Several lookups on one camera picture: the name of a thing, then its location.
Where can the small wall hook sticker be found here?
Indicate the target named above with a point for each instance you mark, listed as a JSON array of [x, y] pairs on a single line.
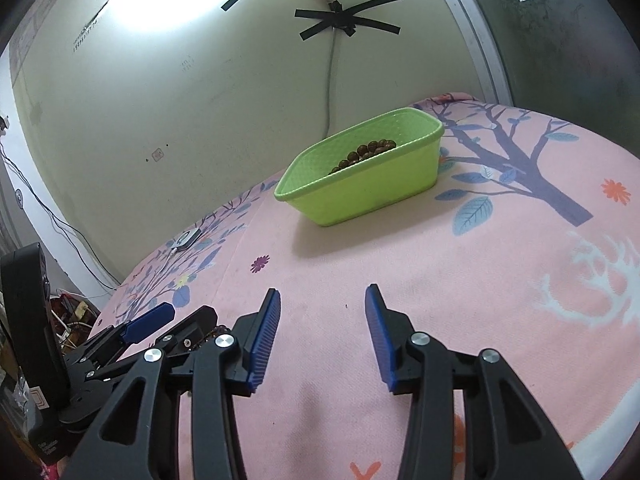
[[158, 154]]

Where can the white charger block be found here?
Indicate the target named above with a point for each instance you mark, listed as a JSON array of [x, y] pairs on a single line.
[[186, 239]]

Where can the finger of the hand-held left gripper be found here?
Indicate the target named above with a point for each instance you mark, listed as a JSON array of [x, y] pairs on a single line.
[[192, 325], [150, 320]]

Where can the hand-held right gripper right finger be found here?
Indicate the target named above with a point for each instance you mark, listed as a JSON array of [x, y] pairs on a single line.
[[380, 345]]

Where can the black tape cross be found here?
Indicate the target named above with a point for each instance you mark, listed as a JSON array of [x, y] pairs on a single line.
[[345, 19]]

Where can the green plastic basket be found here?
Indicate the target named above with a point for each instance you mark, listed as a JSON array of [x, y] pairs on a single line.
[[360, 190]]

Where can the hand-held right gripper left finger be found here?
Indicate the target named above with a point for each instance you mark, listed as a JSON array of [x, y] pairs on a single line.
[[262, 345]]

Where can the grey framed glass door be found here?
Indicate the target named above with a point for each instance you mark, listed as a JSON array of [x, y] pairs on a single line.
[[550, 35]]

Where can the pink printed bedsheet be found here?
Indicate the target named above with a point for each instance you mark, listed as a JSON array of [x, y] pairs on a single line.
[[400, 260]]

